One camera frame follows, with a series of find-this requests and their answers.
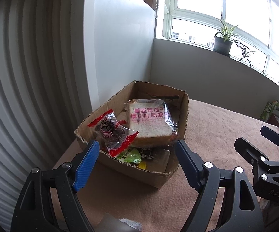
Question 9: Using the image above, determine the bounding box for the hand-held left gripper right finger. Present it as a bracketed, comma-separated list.
[175, 140, 263, 232]

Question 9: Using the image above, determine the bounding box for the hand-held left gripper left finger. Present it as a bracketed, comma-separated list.
[11, 140, 100, 232]

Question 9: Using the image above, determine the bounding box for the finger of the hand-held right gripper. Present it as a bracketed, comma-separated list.
[234, 137, 279, 189]
[260, 126, 279, 162]

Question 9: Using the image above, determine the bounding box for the green snack packet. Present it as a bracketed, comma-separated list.
[117, 147, 142, 162]

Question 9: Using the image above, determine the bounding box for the brown cardboard box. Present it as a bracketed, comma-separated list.
[74, 81, 189, 189]

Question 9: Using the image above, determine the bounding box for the sliced bread packet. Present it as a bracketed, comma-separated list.
[124, 99, 179, 148]

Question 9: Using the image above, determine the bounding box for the green and white bag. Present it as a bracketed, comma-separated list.
[259, 100, 279, 121]

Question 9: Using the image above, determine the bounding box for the spider plant in grey pot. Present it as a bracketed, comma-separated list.
[213, 17, 240, 56]

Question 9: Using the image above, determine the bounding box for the white ribbed panel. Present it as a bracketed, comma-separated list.
[0, 0, 93, 208]

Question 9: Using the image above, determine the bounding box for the white cabinet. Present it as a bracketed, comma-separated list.
[84, 0, 156, 113]

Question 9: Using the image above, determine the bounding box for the white-framed window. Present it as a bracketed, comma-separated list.
[155, 0, 279, 92]

